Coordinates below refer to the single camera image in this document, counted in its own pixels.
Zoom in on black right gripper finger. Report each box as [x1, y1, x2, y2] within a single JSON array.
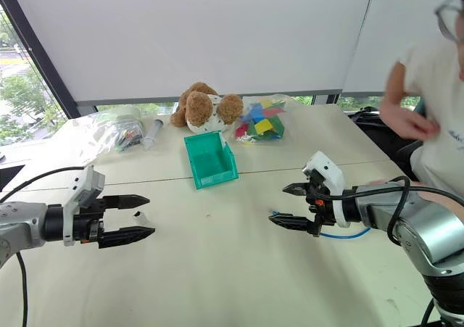
[[282, 182, 310, 198], [268, 213, 316, 235]]

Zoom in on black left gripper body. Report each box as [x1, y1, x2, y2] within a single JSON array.
[[74, 195, 107, 250]]

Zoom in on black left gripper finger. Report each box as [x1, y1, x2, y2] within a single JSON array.
[[97, 226, 157, 249], [102, 194, 151, 211]]

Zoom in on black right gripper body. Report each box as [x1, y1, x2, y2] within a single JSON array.
[[305, 168, 337, 239]]

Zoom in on person's bare hand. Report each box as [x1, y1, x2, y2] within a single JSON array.
[[397, 112, 442, 140]]

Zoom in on clear plastic syringe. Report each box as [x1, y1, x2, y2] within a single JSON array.
[[142, 119, 165, 151]]

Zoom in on clear bag of small parts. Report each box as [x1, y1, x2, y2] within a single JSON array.
[[53, 104, 146, 163]]

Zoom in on bag of colourful blocks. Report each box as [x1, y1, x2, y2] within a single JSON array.
[[233, 93, 297, 147]]

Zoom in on green plastic storage bin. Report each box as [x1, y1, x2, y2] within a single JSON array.
[[183, 131, 240, 191]]

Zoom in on black office chair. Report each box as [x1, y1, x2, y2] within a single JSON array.
[[347, 106, 425, 182]]

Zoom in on black flat object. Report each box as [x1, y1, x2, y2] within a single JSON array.
[[0, 164, 26, 193]]

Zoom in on brown teddy bear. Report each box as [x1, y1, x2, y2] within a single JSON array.
[[170, 81, 245, 135]]

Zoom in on person in white T-shirt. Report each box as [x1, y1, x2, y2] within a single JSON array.
[[378, 0, 464, 208]]

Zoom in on wide white roller blind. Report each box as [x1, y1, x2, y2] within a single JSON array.
[[6, 0, 378, 106]]

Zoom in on narrow white roller blind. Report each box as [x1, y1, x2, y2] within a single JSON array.
[[341, 0, 464, 94]]

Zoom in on dark-rimmed glasses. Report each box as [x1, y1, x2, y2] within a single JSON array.
[[434, 0, 464, 42]]

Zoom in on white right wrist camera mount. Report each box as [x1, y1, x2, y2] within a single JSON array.
[[302, 150, 352, 229]]

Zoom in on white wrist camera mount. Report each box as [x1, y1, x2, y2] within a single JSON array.
[[302, 150, 352, 229], [62, 165, 107, 247]]

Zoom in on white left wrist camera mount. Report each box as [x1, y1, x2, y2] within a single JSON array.
[[62, 165, 107, 247]]

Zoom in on black window frame post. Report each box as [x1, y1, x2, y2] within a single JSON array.
[[0, 0, 81, 120]]

